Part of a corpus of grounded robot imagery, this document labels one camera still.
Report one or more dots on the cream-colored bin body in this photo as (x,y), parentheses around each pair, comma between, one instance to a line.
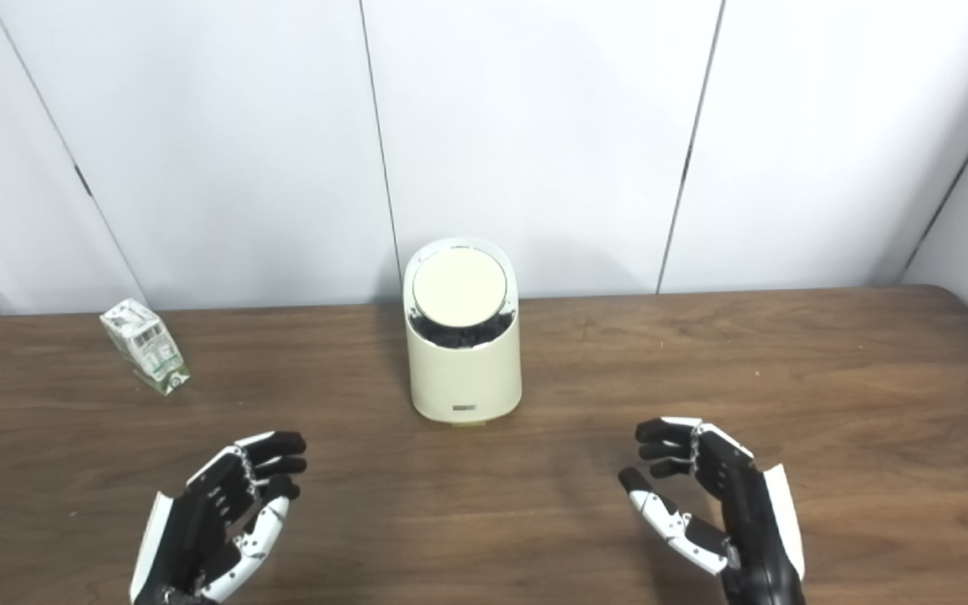
(463,378)

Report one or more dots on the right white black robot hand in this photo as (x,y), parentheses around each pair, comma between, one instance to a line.
(744,512)

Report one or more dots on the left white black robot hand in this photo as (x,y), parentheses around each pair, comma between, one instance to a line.
(198,521)

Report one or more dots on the black panel seam latch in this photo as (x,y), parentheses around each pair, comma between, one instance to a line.
(687,164)
(81,181)

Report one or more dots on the white green milk carton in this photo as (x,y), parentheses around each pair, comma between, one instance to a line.
(146,344)

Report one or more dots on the cream round bin lid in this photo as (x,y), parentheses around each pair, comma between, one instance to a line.
(459,286)

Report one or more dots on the black bin liner bag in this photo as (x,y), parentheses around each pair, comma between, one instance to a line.
(460,336)

